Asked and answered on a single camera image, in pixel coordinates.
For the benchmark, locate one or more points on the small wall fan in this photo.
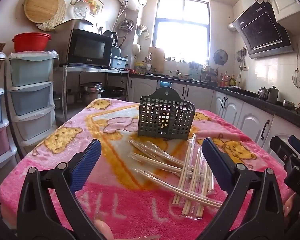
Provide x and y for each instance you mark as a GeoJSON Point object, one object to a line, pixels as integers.
{"type": "Point", "coordinates": [220, 57]}

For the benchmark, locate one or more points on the black range hood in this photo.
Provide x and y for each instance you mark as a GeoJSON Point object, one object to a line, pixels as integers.
{"type": "Point", "coordinates": [262, 30]}

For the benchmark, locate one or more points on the blue knife holder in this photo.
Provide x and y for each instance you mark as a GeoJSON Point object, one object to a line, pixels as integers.
{"type": "Point", "coordinates": [195, 70]}

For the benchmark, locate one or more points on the stainless steel rack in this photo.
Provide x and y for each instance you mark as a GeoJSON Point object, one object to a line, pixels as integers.
{"type": "Point", "coordinates": [95, 69]}

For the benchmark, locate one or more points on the hanging kitchen tools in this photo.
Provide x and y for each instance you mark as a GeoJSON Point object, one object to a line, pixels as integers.
{"type": "Point", "coordinates": [241, 57]}

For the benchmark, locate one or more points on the person's right hand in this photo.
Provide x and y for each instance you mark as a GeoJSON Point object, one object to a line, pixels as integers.
{"type": "Point", "coordinates": [290, 205]}

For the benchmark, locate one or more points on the person's left hand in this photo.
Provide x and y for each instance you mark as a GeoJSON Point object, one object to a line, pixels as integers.
{"type": "Point", "coordinates": [103, 230]}

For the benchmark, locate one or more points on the grey-blue dish drainer box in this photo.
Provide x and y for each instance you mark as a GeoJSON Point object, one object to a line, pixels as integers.
{"type": "Point", "coordinates": [118, 62]}

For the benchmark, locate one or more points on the black spice rack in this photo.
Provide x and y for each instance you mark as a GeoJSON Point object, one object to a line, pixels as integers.
{"type": "Point", "coordinates": [209, 76]}

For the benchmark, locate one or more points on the bunch of chopsticks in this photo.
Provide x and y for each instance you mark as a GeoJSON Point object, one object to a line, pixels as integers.
{"type": "Point", "coordinates": [185, 165]}

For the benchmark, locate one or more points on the clear plastic food cover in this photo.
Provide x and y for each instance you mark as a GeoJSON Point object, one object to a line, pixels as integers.
{"type": "Point", "coordinates": [81, 10]}

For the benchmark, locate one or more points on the round bamboo board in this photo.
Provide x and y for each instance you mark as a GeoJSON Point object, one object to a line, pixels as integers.
{"type": "Point", "coordinates": [41, 5]}

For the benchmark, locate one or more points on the black kitchen countertop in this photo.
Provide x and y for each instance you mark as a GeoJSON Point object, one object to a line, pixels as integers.
{"type": "Point", "coordinates": [265, 105]}

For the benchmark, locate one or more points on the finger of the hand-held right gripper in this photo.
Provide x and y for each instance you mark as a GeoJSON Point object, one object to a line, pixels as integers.
{"type": "Point", "coordinates": [280, 147]}
{"type": "Point", "coordinates": [298, 145]}

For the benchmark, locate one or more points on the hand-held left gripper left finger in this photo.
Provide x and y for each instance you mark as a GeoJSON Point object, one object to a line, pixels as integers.
{"type": "Point", "coordinates": [86, 165]}

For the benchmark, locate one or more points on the steel tray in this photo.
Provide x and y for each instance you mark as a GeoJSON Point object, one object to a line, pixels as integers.
{"type": "Point", "coordinates": [72, 25]}

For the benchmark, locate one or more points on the small lidded steel pot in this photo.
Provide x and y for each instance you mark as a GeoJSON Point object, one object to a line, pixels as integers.
{"type": "Point", "coordinates": [71, 97]}

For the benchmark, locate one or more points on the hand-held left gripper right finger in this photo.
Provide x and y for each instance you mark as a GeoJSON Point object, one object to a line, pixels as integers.
{"type": "Point", "coordinates": [216, 165]}

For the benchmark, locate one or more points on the red plastic basin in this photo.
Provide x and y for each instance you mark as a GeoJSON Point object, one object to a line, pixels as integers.
{"type": "Point", "coordinates": [31, 42]}

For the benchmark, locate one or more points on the kitchen window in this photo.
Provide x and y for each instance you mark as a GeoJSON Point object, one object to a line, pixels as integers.
{"type": "Point", "coordinates": [181, 30]}

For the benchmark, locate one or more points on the white base cabinets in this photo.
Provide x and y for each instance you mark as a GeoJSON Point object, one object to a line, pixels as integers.
{"type": "Point", "coordinates": [230, 107]}

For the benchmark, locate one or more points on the black wok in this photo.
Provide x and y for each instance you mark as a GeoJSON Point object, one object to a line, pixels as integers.
{"type": "Point", "coordinates": [115, 90]}

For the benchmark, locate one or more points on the white round wall holder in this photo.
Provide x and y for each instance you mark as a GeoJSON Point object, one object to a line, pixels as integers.
{"type": "Point", "coordinates": [136, 49]}

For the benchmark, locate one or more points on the steel bowl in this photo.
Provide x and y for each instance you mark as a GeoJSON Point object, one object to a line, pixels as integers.
{"type": "Point", "coordinates": [288, 104]}

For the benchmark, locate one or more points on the pink printed blanket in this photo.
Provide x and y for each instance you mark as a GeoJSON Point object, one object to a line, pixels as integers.
{"type": "Point", "coordinates": [65, 140]}

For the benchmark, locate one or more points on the stacked steel steamer pots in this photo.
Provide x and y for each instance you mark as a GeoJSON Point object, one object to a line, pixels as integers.
{"type": "Point", "coordinates": [91, 92]}

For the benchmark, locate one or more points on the black gas stove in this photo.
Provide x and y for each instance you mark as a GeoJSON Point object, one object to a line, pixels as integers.
{"type": "Point", "coordinates": [240, 90]}

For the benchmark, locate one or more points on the blue hanging waste bin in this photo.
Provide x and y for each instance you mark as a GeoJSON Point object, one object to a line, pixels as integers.
{"type": "Point", "coordinates": [163, 83]}

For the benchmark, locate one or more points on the steel kettle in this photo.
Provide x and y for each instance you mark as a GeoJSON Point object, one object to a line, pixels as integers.
{"type": "Point", "coordinates": [263, 94]}

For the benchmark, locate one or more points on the row of seasoning bottles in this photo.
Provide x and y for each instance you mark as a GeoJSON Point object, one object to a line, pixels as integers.
{"type": "Point", "coordinates": [230, 81]}

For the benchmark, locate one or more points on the grey plastic utensil basket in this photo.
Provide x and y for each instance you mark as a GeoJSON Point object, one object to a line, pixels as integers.
{"type": "Point", "coordinates": [152, 112]}

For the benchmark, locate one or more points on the wooden cutting board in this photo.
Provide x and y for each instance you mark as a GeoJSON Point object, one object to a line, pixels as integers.
{"type": "Point", "coordinates": [157, 60]}

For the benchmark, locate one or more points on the black microwave oven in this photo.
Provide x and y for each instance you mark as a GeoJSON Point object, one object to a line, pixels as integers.
{"type": "Point", "coordinates": [90, 47]}

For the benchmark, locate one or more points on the wall-mounted utensil holder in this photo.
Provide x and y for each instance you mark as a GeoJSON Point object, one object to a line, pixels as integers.
{"type": "Point", "coordinates": [143, 31]}

